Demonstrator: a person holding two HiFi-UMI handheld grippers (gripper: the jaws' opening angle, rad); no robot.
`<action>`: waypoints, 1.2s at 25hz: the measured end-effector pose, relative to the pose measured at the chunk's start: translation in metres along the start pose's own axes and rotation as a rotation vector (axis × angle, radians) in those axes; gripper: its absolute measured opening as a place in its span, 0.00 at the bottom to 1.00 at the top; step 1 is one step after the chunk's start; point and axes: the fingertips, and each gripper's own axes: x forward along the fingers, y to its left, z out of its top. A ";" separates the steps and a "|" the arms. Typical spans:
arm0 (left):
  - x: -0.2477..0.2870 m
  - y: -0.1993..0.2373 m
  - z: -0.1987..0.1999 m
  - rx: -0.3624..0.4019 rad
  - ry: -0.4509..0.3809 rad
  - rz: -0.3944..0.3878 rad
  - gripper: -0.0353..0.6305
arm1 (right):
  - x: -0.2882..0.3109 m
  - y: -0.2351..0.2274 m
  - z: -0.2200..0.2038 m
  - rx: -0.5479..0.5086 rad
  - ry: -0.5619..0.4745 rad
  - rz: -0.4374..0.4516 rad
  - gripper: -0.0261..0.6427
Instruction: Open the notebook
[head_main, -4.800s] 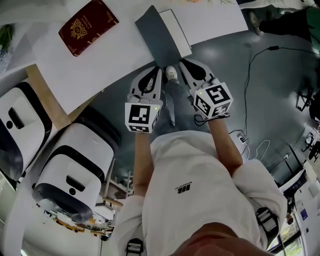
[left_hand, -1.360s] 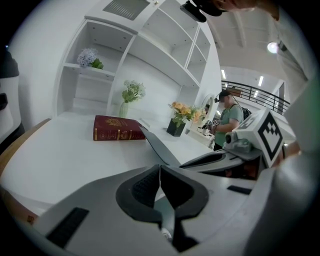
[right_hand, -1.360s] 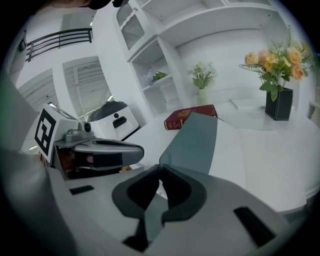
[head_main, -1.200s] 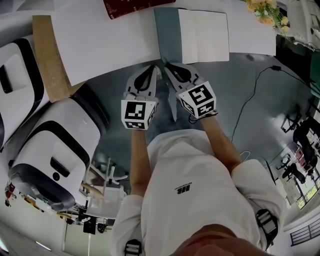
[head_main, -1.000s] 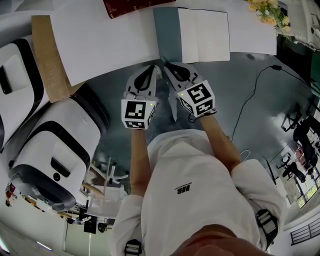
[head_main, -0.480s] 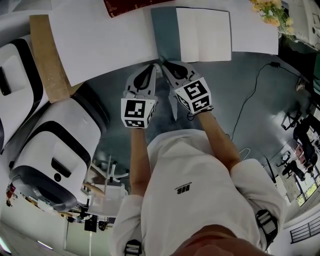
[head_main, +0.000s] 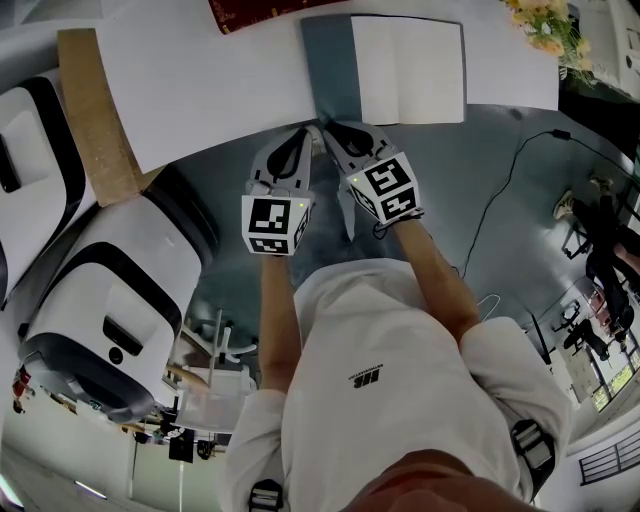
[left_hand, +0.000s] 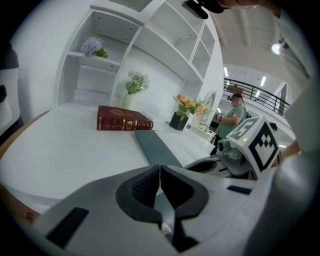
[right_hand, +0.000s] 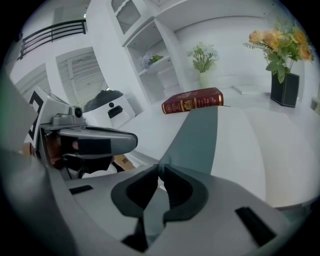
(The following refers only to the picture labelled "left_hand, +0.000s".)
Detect red hardcover book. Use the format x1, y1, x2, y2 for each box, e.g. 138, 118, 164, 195
96, 105, 154, 132

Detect black balcony railing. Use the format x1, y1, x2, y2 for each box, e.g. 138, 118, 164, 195
223, 78, 291, 117

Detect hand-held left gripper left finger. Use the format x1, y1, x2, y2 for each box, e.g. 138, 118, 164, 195
33, 164, 178, 256

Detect oval white-framed mirror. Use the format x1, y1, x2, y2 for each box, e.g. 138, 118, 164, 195
203, 90, 218, 123

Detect white desk with shelf unit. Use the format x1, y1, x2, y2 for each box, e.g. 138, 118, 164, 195
0, 0, 225, 213

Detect white flowers in vase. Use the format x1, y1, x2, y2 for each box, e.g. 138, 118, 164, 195
121, 71, 151, 110

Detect white dressing table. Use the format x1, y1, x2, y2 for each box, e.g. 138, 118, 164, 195
188, 122, 217, 145

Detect white and black robot machine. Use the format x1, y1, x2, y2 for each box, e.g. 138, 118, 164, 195
0, 42, 25, 146

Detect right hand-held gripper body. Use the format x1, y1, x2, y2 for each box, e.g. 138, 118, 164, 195
216, 115, 282, 180

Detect person's right forearm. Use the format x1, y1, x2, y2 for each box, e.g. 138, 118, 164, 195
277, 141, 302, 167

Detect black head-worn camera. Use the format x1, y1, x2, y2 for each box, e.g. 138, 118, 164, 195
181, 0, 226, 20

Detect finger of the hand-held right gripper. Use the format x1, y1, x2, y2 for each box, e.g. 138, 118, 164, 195
184, 158, 225, 174

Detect person's white sweatshirt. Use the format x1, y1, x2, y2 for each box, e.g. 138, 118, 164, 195
249, 7, 320, 256

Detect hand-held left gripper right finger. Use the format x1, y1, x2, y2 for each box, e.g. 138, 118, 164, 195
159, 164, 259, 256

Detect pale blue hydrangea flowers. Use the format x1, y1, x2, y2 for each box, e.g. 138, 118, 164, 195
81, 36, 109, 59

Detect person's head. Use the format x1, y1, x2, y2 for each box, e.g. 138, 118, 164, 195
214, 0, 282, 18

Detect grey vent grille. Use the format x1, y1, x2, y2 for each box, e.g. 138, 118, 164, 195
108, 0, 153, 12

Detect grey notebook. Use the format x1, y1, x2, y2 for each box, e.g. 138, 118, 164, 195
134, 129, 184, 168

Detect orange flowers in black pot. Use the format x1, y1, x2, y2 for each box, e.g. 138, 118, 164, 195
172, 94, 206, 131

